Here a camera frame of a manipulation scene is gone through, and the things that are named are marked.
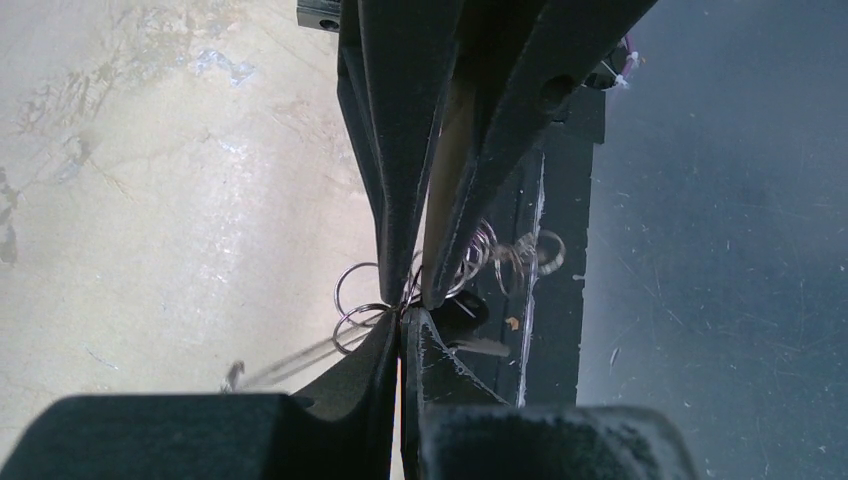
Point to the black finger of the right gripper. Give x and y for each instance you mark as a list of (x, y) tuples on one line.
[(395, 59), (527, 58)]

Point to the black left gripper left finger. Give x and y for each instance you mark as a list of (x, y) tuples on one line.
[(340, 426)]

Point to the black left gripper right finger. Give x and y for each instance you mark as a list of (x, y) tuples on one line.
[(454, 427)]

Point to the key with black tag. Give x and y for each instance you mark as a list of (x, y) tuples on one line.
[(457, 320)]

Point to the aluminium frame rail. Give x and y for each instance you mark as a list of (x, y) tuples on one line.
[(321, 15)]

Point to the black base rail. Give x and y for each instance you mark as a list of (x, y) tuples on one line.
[(534, 286)]

